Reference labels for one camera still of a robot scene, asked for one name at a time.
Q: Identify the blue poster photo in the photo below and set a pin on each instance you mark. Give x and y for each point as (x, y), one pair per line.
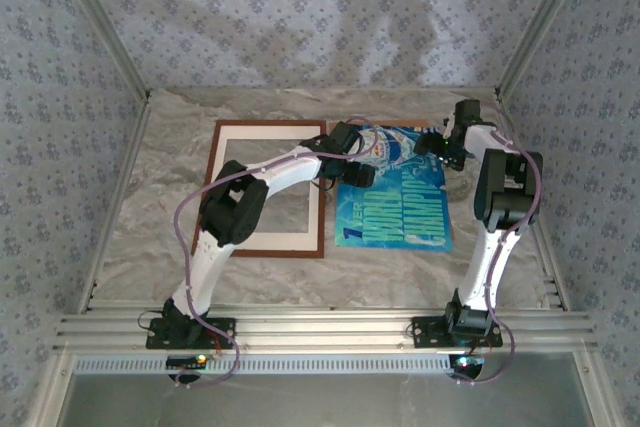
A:
(395, 217)

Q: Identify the white mat board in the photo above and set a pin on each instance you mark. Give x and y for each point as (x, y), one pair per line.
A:
(280, 242)

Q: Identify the brown wooden picture frame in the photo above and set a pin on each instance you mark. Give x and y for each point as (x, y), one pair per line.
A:
(280, 254)

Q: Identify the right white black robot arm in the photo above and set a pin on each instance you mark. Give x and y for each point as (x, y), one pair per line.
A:
(487, 267)

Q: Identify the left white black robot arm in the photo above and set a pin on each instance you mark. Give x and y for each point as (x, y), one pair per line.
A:
(205, 267)

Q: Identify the grey metal sheet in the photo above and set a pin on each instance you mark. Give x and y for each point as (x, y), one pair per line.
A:
(325, 402)

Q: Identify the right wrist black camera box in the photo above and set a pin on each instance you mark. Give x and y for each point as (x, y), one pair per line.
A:
(427, 143)

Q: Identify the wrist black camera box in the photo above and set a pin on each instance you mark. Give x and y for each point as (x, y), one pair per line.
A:
(427, 143)
(361, 176)

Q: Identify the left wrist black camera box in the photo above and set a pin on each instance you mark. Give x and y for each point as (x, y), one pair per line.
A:
(361, 176)

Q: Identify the aluminium table side rail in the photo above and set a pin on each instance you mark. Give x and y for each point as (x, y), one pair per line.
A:
(548, 257)
(131, 147)

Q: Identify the aluminium corner post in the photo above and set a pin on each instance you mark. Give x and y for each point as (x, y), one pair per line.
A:
(541, 22)
(106, 22)

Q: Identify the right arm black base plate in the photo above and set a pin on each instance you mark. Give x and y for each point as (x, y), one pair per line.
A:
(425, 334)

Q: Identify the aluminium mounting rail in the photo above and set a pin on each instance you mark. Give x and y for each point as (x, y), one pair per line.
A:
(325, 327)

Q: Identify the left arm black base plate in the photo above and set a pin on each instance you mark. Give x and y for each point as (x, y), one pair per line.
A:
(160, 342)

